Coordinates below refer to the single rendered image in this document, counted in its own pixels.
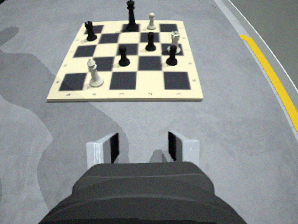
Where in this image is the white chess rook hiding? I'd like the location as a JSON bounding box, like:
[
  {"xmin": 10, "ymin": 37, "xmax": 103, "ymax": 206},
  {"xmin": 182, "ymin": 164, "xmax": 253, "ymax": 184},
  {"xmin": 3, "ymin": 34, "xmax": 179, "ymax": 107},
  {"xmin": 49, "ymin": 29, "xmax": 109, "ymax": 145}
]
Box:
[{"xmin": 171, "ymin": 31, "xmax": 180, "ymax": 54}]

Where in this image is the white pawn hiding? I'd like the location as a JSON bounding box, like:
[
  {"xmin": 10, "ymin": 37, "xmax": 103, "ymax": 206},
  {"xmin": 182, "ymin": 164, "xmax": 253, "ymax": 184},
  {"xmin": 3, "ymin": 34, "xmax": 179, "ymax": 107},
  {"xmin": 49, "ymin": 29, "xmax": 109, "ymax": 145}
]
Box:
[{"xmin": 147, "ymin": 13, "xmax": 156, "ymax": 30}]

